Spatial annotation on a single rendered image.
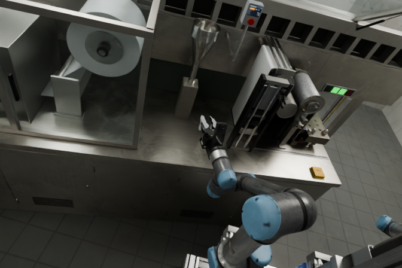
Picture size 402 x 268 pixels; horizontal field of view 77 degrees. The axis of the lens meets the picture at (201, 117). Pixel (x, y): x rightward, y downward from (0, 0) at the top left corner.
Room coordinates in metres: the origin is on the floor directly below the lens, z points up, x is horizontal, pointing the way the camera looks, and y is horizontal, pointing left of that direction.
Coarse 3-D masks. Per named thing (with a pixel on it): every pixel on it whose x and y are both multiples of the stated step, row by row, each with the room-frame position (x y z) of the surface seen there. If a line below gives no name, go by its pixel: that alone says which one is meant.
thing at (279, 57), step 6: (264, 36) 1.54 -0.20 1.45; (276, 42) 1.52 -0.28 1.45; (270, 48) 1.40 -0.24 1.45; (276, 48) 1.42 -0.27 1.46; (270, 54) 1.36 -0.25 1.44; (276, 54) 1.38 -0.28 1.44; (282, 54) 1.39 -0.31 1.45; (276, 60) 1.28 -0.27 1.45; (282, 60) 1.30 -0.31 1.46; (276, 66) 1.25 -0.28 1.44; (282, 66) 1.27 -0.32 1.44; (288, 66) 1.27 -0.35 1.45; (276, 72) 1.20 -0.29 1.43; (282, 72) 1.21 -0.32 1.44; (288, 72) 1.22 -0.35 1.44; (294, 72) 1.22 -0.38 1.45
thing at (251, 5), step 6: (252, 0) 1.21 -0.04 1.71; (246, 6) 1.19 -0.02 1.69; (252, 6) 1.17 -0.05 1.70; (258, 6) 1.18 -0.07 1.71; (246, 12) 1.17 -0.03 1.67; (252, 12) 1.18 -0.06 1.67; (258, 12) 1.18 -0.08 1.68; (240, 18) 1.21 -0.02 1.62; (246, 18) 1.17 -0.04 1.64; (252, 18) 1.18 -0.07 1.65; (258, 18) 1.19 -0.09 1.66; (246, 24) 1.18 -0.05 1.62; (252, 24) 1.17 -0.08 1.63
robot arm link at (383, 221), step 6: (384, 216) 0.79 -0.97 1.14; (378, 222) 0.77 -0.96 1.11; (384, 222) 0.75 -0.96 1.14; (390, 222) 0.75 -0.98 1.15; (396, 222) 0.75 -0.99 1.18; (378, 228) 0.74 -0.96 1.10; (384, 228) 0.73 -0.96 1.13; (390, 228) 0.72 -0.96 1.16; (396, 228) 0.70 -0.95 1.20; (390, 234) 0.70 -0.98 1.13; (396, 234) 0.67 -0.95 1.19
